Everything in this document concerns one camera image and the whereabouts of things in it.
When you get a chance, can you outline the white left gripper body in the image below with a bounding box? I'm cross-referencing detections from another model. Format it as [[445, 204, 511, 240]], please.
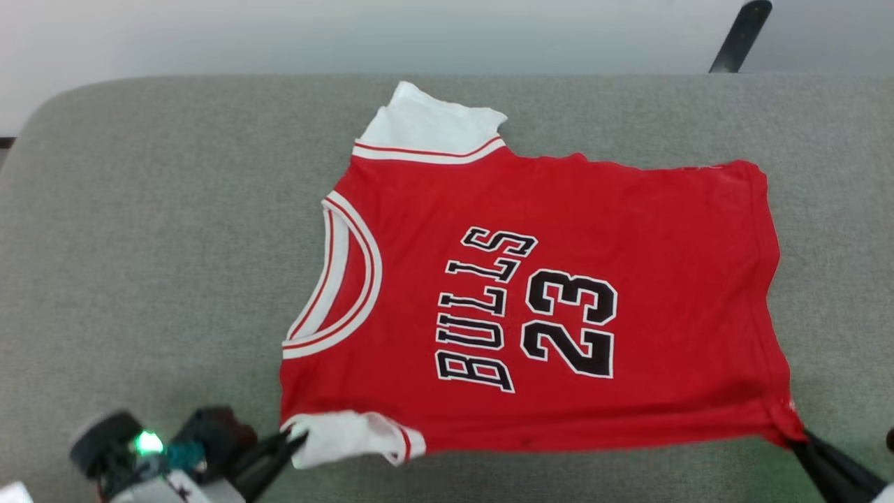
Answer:
[[105, 469, 245, 503]]

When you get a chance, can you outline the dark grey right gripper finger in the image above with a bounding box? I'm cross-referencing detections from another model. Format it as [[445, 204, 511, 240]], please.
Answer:
[[789, 428, 888, 503]]

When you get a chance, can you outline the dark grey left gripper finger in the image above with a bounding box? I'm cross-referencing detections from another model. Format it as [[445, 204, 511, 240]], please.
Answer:
[[233, 430, 294, 484], [241, 433, 309, 503]]

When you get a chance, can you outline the red Bulls basketball jersey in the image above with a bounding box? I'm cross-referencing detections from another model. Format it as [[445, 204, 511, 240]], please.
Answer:
[[279, 80, 807, 470]]

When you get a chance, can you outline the teal cable connector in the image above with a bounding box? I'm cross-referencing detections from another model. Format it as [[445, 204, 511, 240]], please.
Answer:
[[164, 440, 207, 473]]

